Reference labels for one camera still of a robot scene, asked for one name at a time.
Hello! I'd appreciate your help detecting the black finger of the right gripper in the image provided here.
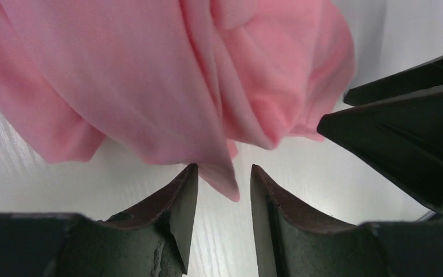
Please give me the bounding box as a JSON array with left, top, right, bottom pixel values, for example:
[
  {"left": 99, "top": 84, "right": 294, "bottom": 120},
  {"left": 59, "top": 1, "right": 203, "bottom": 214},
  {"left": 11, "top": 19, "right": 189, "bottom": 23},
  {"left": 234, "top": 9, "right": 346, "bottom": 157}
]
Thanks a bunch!
[
  {"left": 317, "top": 85, "right": 443, "bottom": 212},
  {"left": 343, "top": 55, "right": 443, "bottom": 106}
]

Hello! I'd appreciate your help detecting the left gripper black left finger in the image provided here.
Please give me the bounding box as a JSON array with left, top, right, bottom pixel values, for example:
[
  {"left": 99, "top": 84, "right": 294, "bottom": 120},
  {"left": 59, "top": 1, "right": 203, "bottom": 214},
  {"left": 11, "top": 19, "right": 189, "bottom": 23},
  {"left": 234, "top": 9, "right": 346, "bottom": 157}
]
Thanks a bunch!
[{"left": 0, "top": 164, "right": 198, "bottom": 276}]

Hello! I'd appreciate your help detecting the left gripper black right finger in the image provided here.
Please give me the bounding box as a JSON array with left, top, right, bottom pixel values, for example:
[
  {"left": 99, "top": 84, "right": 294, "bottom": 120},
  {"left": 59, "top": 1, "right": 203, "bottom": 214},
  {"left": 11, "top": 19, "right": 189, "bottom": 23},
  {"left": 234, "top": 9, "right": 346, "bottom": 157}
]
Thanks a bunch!
[{"left": 250, "top": 165, "right": 443, "bottom": 276}]

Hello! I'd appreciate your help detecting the pink t-shirt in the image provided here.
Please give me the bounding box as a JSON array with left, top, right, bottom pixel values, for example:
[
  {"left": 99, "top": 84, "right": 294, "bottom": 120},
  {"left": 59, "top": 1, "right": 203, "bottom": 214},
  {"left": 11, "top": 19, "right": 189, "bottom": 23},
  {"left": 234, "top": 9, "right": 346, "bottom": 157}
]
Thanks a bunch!
[{"left": 0, "top": 1, "right": 355, "bottom": 201}]

